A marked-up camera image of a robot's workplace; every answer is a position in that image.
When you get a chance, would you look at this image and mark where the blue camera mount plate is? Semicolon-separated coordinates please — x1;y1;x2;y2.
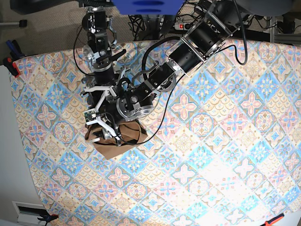
112;0;184;15

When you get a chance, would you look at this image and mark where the blue black clamp bottom left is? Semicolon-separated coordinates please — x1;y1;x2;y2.
37;214;59;223

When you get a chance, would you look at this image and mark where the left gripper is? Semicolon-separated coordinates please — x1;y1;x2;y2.
87;79;160;146

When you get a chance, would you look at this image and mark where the blue clamp upper left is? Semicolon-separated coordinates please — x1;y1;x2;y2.
6;40;25;60

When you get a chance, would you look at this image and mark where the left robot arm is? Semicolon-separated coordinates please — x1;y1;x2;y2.
85;0;250;146

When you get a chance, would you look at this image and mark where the white floor vent box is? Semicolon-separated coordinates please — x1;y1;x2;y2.
12;201;47;226

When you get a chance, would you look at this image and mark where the red black clamp left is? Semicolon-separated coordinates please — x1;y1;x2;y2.
2;57;21;78

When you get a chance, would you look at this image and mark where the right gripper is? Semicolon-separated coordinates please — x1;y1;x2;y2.
82;48;127;88

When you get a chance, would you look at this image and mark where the brown t-shirt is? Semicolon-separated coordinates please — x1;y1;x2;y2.
84;120;148;160

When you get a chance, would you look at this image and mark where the patterned tablecloth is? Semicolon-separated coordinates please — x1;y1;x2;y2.
10;40;301;226

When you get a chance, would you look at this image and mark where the white power strip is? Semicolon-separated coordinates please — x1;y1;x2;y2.
174;22;192;31

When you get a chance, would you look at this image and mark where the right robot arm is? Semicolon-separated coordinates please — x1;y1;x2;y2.
77;0;127;97

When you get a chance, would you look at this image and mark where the orange clamp bottom right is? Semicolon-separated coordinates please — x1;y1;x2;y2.
264;213;285;226

